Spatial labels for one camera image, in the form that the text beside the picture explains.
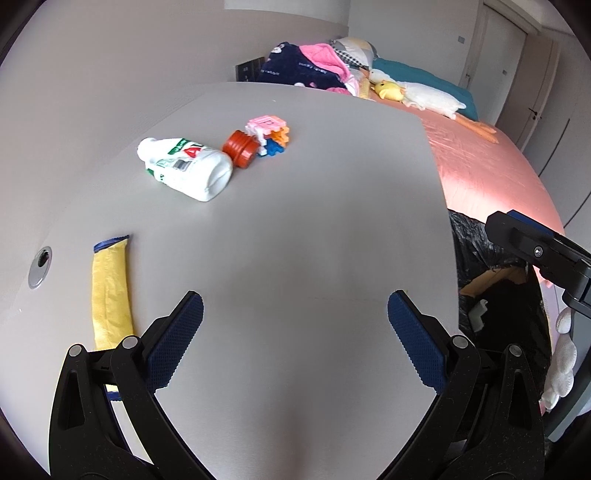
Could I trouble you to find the black trash bag bin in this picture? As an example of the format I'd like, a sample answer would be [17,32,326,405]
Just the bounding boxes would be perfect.
[449,210,552,371]

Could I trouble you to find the person's right gloved hand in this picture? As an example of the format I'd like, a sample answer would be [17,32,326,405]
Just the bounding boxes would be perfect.
[540,307,577,413]

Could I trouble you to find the white wardrobe doors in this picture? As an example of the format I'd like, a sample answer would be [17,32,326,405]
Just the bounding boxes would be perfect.
[495,29,590,233]

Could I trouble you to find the pink bed sheet mattress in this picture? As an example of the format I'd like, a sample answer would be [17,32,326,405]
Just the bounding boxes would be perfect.
[370,92,565,235]

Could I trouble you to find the yellow blue sachet packet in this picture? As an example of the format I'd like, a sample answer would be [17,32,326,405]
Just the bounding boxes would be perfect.
[90,234,136,405]

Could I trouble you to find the teal pillow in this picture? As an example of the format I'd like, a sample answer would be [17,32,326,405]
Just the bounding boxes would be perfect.
[373,58,479,121]

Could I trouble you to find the white goose plush toy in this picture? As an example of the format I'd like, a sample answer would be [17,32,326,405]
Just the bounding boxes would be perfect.
[369,69,499,144]

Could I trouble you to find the white room door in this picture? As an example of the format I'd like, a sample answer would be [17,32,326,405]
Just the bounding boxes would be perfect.
[460,1,527,125]

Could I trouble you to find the yellow duck plush toy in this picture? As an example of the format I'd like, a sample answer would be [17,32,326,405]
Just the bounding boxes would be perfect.
[374,81,406,102]

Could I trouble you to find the yellow corn plush toy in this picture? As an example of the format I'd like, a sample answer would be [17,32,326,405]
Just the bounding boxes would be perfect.
[358,77,373,99]

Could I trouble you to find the white plastic drink bottle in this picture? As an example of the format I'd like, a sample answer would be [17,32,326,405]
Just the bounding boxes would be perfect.
[136,138,233,203]

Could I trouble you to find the patterned grey checked pillow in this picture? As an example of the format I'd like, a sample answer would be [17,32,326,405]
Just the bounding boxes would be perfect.
[329,37,378,70]

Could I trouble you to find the pink building block toy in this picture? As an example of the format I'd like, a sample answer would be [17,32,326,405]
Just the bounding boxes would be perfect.
[245,115,290,157]

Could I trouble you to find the navy pink clothes pile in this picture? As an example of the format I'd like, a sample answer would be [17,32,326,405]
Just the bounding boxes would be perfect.
[256,42,360,97]

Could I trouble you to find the orange ribbed plastic cap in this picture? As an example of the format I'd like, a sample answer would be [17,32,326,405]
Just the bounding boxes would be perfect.
[222,130,260,169]

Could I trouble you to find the silver desk cable grommet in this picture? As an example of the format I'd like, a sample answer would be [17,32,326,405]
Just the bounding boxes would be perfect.
[27,246,53,290]

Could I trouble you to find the black wall socket panel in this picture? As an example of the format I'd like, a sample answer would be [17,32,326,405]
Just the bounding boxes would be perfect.
[235,56,266,82]

